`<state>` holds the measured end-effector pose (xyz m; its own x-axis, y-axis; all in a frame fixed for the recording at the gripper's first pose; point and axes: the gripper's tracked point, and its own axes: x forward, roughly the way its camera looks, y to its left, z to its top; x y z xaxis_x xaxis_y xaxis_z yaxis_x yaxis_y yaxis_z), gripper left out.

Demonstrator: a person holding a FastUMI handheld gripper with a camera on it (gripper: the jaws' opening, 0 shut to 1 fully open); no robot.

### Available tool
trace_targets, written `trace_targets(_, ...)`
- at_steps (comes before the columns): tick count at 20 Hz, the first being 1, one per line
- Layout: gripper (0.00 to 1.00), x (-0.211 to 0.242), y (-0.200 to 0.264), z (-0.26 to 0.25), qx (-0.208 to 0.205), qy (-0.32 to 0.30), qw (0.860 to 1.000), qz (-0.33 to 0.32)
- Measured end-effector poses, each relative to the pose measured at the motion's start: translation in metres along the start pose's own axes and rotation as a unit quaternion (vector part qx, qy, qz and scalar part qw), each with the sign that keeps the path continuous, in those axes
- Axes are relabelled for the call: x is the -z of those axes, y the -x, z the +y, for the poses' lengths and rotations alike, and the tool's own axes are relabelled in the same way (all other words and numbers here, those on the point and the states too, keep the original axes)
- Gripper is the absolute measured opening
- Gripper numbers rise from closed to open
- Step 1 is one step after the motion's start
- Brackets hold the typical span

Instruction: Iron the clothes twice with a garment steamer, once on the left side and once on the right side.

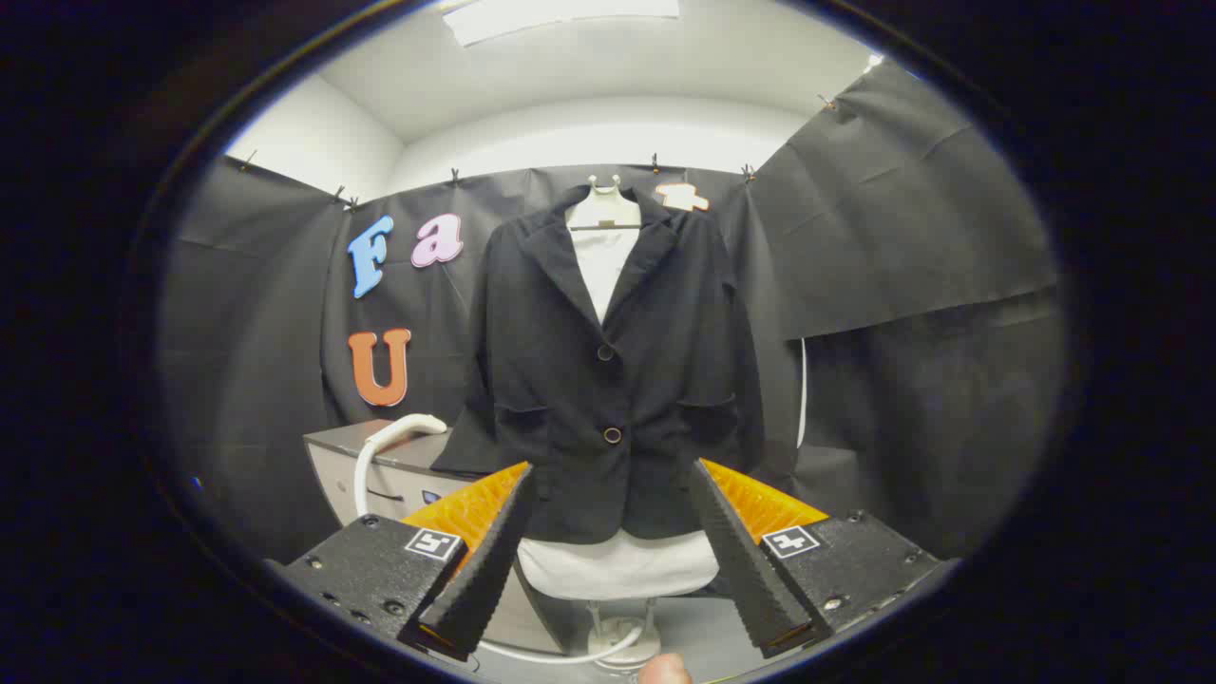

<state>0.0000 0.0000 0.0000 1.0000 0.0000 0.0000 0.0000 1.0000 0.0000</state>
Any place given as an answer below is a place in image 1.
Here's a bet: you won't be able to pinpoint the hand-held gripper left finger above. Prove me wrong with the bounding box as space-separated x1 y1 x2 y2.
271 461 538 663

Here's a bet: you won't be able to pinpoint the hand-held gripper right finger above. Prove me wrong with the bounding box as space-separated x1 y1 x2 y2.
689 458 951 659

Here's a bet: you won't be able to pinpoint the white garment steamer head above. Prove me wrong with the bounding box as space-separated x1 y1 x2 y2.
364 413 448 453

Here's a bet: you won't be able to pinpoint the black blazer jacket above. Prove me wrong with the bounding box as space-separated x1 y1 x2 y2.
432 185 766 544

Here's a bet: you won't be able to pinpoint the grey drawer cabinet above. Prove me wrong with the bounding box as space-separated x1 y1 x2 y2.
304 419 571 655

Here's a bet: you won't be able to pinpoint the white mannequin stand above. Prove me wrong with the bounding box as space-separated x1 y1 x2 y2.
587 597 663 672

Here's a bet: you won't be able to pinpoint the black backdrop cloth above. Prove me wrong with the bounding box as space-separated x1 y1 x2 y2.
157 62 1065 571

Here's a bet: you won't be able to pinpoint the ceiling light panel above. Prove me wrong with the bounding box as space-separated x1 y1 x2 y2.
442 0 681 48

